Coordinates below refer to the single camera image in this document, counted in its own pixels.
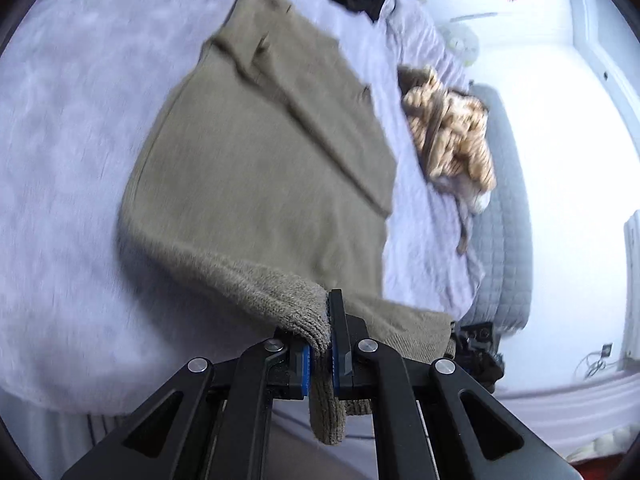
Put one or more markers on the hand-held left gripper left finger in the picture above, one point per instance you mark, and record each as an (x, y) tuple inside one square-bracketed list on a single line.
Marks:
[(302, 371)]

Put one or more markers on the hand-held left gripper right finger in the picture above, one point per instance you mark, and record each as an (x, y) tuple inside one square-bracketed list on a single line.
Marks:
[(334, 375)]

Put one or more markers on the olive brown knit sweater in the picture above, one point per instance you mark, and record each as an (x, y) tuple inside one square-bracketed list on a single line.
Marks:
[(260, 160)]

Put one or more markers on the grey quilted mattress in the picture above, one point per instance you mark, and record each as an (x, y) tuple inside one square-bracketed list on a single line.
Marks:
[(505, 240)]

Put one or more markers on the white radiator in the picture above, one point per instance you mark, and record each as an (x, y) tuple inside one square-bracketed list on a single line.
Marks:
[(633, 270)]

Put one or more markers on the cream striped garment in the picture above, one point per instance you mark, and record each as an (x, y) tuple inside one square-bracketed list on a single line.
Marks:
[(450, 125)]

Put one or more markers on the white fan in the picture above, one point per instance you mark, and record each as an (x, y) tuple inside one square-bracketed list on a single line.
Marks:
[(462, 42)]

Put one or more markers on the bed with lavender sheet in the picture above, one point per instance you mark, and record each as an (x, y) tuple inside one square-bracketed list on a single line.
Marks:
[(65, 160)]

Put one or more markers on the white door frame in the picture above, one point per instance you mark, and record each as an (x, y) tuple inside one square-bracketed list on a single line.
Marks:
[(587, 25)]

